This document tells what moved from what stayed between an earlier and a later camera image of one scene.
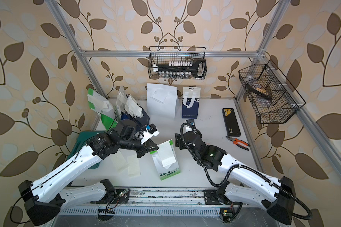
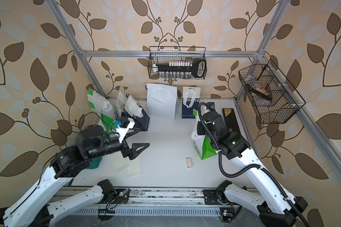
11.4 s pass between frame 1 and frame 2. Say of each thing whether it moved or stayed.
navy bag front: stayed
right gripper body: moved
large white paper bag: stayed
